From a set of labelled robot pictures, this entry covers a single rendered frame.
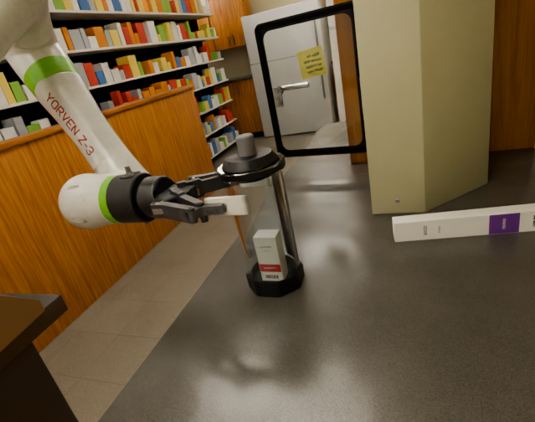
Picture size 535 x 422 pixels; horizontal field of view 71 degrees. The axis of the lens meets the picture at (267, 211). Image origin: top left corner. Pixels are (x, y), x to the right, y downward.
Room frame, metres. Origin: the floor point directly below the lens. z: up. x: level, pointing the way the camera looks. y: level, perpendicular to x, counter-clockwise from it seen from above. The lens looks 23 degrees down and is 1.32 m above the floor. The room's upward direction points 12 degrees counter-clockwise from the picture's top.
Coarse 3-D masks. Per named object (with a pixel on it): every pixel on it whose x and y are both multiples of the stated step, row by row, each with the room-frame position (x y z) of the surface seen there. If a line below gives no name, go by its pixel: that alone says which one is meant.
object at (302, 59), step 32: (288, 32) 1.14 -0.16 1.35; (320, 32) 1.09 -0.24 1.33; (288, 64) 1.15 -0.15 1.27; (320, 64) 1.10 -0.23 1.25; (352, 64) 1.05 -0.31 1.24; (288, 96) 1.16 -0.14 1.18; (320, 96) 1.11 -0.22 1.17; (352, 96) 1.06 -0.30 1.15; (288, 128) 1.17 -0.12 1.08; (320, 128) 1.11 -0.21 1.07; (352, 128) 1.06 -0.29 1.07
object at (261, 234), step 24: (264, 168) 0.52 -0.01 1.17; (240, 192) 0.53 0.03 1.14; (264, 192) 0.52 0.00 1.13; (240, 216) 0.54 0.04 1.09; (264, 216) 0.52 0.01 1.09; (288, 216) 0.55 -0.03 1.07; (240, 240) 0.56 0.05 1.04; (264, 240) 0.52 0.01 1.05; (288, 240) 0.54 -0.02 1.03; (264, 264) 0.53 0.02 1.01; (288, 264) 0.53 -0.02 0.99
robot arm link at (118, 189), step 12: (120, 180) 0.65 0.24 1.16; (132, 180) 0.64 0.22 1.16; (108, 192) 0.64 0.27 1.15; (120, 192) 0.63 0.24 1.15; (132, 192) 0.63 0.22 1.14; (108, 204) 0.64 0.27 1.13; (120, 204) 0.62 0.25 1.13; (132, 204) 0.62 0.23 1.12; (120, 216) 0.63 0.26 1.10; (132, 216) 0.62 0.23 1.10; (144, 216) 0.63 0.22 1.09
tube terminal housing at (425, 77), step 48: (384, 0) 0.73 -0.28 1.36; (432, 0) 0.72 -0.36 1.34; (480, 0) 0.76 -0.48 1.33; (384, 48) 0.73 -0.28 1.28; (432, 48) 0.71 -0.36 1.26; (480, 48) 0.76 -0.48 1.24; (384, 96) 0.73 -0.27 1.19; (432, 96) 0.71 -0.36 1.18; (480, 96) 0.76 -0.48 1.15; (384, 144) 0.73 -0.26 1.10; (432, 144) 0.71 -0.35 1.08; (480, 144) 0.77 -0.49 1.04; (384, 192) 0.74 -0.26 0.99; (432, 192) 0.71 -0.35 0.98
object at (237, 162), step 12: (240, 144) 0.56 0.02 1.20; (252, 144) 0.56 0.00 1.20; (228, 156) 0.58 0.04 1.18; (240, 156) 0.56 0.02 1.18; (252, 156) 0.55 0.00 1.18; (264, 156) 0.54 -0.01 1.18; (276, 156) 0.56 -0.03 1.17; (228, 168) 0.54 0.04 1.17; (240, 168) 0.53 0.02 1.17; (252, 168) 0.52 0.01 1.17
